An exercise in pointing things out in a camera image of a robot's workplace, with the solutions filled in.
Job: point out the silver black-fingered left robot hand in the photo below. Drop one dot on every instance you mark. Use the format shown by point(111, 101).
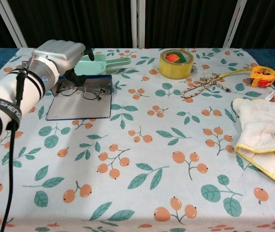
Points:
point(62, 53)

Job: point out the black framed eyeglasses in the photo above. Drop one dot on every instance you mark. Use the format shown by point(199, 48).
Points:
point(90, 90)

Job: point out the blue grey shallow box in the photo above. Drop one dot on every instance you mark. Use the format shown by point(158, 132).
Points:
point(79, 108)

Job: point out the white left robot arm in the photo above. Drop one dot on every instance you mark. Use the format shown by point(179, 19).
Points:
point(2, 89)

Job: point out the mint green plastic dustpan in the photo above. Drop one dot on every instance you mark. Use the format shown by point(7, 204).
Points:
point(91, 66)

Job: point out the clear yellowish packing tape roll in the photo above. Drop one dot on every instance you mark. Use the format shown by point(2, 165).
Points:
point(173, 71)

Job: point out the black curtain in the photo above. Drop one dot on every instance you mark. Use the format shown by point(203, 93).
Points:
point(176, 24)

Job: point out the fruit and leaf print tablecloth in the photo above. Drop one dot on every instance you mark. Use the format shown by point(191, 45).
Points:
point(151, 183)

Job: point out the yellow tape measure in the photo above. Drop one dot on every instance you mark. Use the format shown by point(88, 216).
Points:
point(263, 75)

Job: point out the white cloth with yellow border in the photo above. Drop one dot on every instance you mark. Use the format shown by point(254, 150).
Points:
point(263, 120)

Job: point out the white metal frame post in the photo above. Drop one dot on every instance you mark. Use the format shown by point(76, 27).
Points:
point(11, 26)
point(137, 24)
point(234, 24)

